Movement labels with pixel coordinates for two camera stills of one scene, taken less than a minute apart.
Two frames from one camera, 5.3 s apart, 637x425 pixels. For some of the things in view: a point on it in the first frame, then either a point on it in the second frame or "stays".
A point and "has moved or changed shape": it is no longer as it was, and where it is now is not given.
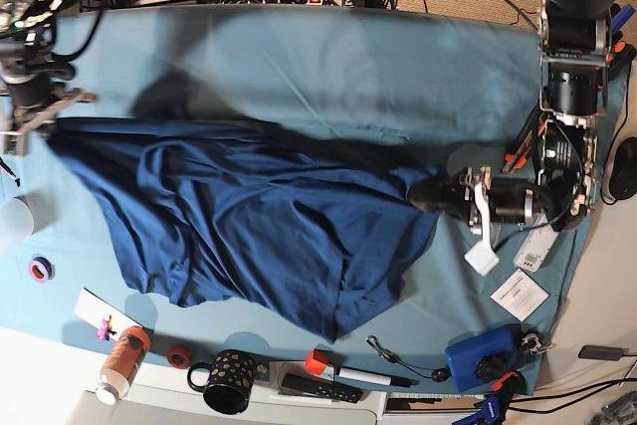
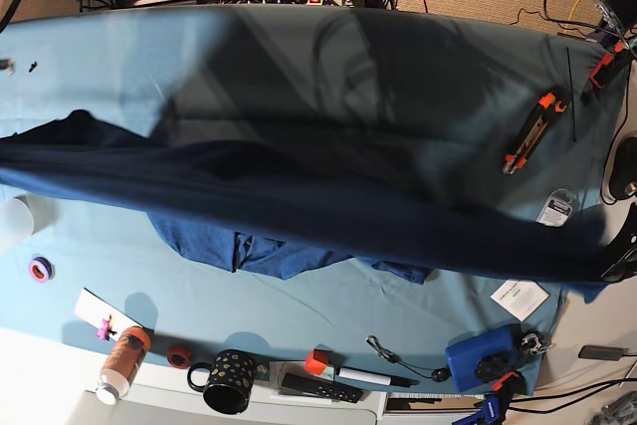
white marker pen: [374, 376] stays
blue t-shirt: [316, 235] has moved or changed shape
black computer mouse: [623, 170] stays
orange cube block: [316, 361] stays
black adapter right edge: [600, 352] stays
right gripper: [478, 199] -> [621, 257]
